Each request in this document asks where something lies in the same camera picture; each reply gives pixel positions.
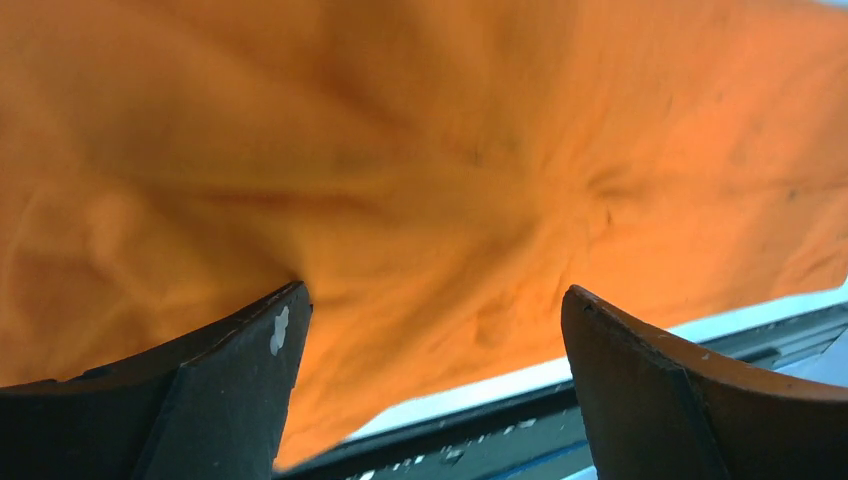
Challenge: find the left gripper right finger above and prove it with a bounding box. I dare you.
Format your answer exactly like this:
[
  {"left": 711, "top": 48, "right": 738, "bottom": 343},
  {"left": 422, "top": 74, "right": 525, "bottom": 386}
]
[{"left": 561, "top": 285, "right": 847, "bottom": 479}]

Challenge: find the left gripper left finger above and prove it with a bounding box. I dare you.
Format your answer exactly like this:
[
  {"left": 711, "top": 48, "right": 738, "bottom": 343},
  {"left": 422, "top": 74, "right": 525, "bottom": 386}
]
[{"left": 1, "top": 282, "right": 312, "bottom": 479}]

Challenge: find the orange t-shirt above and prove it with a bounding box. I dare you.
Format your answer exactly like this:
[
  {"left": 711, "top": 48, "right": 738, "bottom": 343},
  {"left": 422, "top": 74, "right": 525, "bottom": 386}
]
[{"left": 1, "top": 1, "right": 847, "bottom": 465}]

